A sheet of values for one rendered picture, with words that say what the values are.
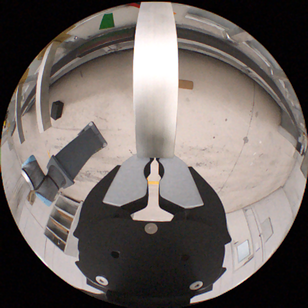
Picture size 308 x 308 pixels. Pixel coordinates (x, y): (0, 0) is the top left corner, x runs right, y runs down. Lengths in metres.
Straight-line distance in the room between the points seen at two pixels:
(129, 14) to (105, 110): 0.94
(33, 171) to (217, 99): 1.50
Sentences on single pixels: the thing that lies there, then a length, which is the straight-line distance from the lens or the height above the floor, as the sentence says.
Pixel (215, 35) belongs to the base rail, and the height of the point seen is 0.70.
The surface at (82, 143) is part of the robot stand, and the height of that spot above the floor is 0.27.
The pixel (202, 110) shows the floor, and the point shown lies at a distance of 1.02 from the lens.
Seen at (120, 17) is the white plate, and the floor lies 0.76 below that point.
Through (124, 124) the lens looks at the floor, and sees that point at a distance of 1.02.
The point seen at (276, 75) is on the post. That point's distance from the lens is 0.54.
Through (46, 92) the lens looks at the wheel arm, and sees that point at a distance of 0.28.
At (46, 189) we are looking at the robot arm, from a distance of 0.76.
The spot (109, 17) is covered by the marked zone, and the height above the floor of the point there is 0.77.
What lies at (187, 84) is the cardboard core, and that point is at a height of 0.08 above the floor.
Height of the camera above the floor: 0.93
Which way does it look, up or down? 57 degrees down
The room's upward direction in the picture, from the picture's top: 177 degrees counter-clockwise
